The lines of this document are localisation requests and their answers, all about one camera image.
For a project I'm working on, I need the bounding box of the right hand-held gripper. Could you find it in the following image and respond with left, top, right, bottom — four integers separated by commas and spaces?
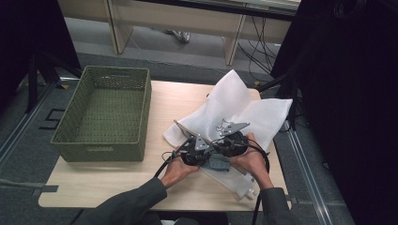
215, 118, 252, 158

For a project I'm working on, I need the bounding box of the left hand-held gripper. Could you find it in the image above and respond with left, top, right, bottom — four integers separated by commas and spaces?
179, 133, 215, 167

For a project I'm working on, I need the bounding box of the white mesh laundry bag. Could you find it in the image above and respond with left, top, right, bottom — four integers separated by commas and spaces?
162, 68, 294, 202

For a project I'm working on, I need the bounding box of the green woven basket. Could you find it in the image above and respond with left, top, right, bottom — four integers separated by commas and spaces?
50, 65, 153, 163

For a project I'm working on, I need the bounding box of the person's left hand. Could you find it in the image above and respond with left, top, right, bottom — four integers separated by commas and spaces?
159, 154, 201, 190

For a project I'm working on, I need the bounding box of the person's right hand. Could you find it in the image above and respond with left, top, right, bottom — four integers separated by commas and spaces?
229, 132, 275, 190

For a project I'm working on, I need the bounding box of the person's dark lap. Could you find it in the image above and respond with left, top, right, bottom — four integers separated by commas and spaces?
137, 211, 230, 225

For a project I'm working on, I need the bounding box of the black metal stand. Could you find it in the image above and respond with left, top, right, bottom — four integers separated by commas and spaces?
256, 69, 302, 131
25, 51, 84, 114

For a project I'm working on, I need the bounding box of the black curtain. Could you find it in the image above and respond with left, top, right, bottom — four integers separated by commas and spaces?
269, 0, 398, 225
0, 0, 83, 111

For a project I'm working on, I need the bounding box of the light wooden desk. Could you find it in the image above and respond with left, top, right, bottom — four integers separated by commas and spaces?
57, 0, 302, 67

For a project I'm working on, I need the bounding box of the black floor tape mark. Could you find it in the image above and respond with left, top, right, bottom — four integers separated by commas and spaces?
38, 108, 67, 131

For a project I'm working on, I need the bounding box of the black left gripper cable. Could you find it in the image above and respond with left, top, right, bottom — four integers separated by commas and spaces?
152, 138, 192, 179

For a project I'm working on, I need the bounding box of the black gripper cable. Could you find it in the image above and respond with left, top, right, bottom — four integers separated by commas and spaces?
152, 138, 192, 179
212, 139, 272, 225

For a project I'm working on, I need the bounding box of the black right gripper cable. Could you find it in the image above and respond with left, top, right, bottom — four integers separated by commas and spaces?
212, 139, 272, 225

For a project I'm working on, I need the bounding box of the metal floor rail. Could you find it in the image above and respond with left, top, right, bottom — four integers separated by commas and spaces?
283, 120, 334, 225
0, 83, 58, 170

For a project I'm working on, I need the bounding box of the hanging black cable bundle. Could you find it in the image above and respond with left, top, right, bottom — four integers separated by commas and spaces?
237, 14, 281, 83

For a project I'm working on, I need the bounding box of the grey floor cable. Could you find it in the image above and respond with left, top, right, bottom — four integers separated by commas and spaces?
0, 177, 45, 189

